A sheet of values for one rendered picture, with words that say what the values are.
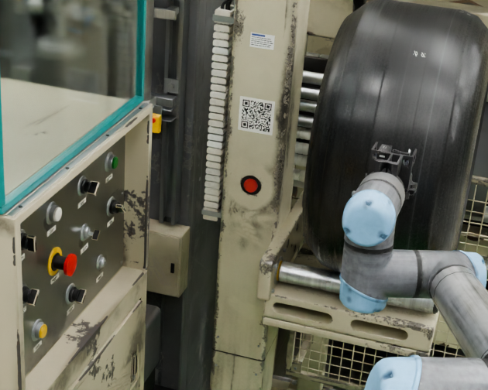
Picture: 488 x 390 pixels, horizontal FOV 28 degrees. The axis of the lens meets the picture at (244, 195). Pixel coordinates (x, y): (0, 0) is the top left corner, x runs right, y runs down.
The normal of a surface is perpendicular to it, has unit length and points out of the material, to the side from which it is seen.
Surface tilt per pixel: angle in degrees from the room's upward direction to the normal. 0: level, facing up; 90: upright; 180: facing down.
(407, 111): 56
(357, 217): 84
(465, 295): 26
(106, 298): 0
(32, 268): 90
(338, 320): 90
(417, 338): 90
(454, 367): 3
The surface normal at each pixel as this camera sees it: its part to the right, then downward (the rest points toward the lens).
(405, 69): -0.14, -0.43
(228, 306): -0.29, 0.39
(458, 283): -0.36, -0.87
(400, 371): 0.04, -0.80
